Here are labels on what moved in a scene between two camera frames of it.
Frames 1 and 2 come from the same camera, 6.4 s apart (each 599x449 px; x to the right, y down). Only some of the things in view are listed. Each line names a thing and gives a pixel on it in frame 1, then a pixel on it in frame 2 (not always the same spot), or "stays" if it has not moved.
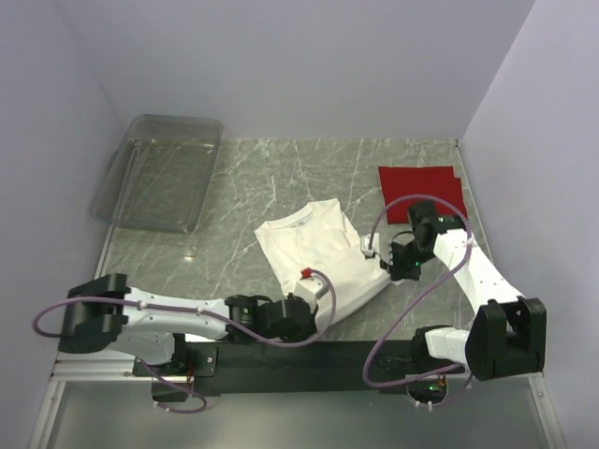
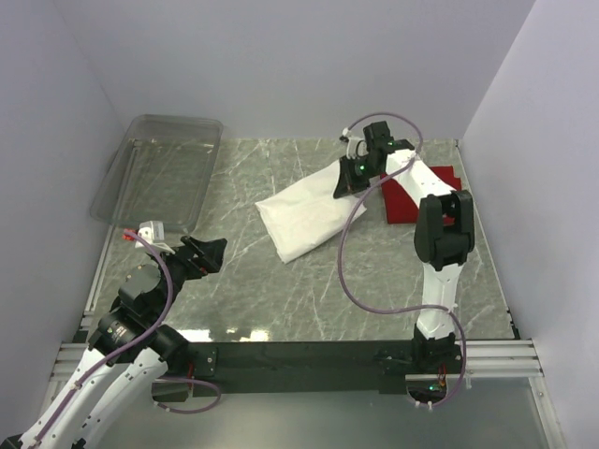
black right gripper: x=397 y=260 → x=349 y=182
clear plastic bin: x=159 y=173 stays
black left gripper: x=308 y=316 → x=191 y=255
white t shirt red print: x=321 y=243 → x=302 y=216
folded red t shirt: x=434 y=181 stays
